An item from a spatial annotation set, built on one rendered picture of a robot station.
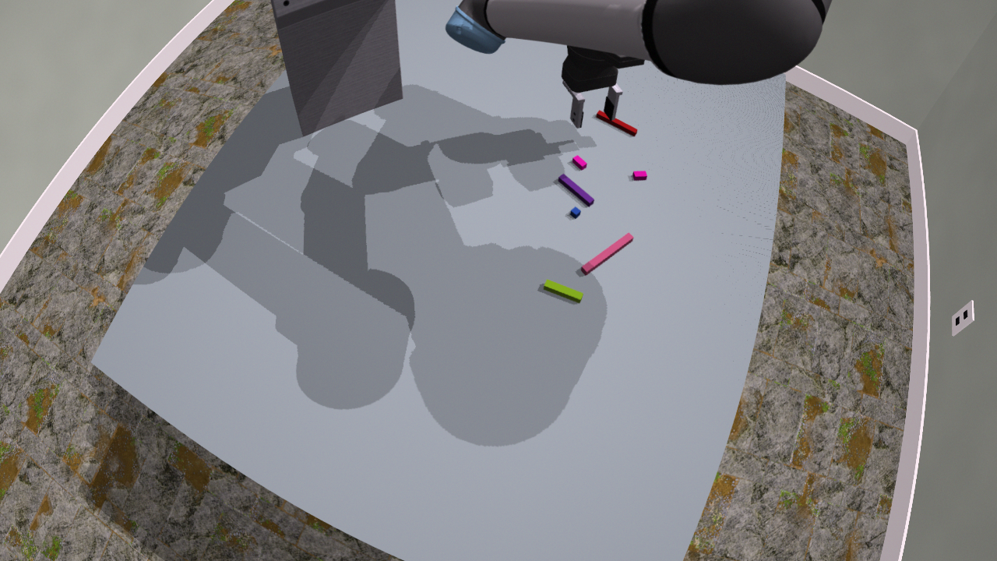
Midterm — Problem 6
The pink rod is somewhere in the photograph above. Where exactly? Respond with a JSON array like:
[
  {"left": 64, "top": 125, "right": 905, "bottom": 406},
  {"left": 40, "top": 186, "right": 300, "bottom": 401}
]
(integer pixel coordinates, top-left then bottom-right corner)
[{"left": 581, "top": 233, "right": 633, "bottom": 275}]

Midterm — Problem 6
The lime green rod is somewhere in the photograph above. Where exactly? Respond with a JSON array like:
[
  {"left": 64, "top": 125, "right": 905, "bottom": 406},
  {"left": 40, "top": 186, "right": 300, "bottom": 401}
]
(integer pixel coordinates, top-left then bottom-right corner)
[{"left": 544, "top": 279, "right": 583, "bottom": 303}]

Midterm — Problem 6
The red rod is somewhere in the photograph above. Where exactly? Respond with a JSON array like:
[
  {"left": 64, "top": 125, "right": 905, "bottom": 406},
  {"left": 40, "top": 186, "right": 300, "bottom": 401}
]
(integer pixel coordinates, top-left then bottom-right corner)
[{"left": 596, "top": 110, "right": 638, "bottom": 137}]

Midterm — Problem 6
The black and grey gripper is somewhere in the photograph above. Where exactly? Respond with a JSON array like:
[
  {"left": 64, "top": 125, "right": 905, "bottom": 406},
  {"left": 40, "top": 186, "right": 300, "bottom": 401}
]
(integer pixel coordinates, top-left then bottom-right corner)
[{"left": 562, "top": 46, "right": 645, "bottom": 129}]

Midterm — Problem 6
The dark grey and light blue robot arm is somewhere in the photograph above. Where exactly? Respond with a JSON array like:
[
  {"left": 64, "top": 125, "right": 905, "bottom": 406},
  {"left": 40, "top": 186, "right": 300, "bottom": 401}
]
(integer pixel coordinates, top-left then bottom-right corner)
[{"left": 446, "top": 0, "right": 832, "bottom": 85}]

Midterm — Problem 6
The purple rod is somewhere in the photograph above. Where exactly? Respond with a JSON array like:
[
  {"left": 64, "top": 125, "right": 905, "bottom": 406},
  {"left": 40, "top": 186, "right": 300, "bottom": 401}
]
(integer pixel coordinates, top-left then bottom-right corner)
[{"left": 558, "top": 174, "right": 594, "bottom": 207}]

